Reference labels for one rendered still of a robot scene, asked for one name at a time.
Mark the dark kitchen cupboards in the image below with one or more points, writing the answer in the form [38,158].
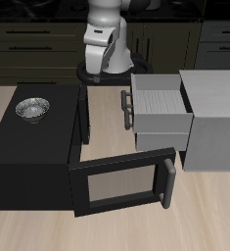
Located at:
[38,62]

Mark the flat black base plate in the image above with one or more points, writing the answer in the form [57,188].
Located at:
[142,67]

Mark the black kitchen countertop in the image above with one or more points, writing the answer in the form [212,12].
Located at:
[38,11]

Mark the silver patterned bowl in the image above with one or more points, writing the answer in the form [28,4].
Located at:
[32,108]

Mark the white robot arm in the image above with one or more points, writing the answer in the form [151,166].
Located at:
[119,49]

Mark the black microwave door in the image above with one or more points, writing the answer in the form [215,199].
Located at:
[80,192]

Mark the grey kitchen cupboard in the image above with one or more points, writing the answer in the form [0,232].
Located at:
[217,49]

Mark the black microwave oven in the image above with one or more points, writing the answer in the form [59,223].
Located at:
[31,153]

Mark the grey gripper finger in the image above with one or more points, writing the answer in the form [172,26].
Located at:
[96,78]

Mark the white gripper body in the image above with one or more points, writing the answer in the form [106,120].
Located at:
[94,59]

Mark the white cabinet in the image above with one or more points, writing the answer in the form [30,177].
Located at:
[214,130]

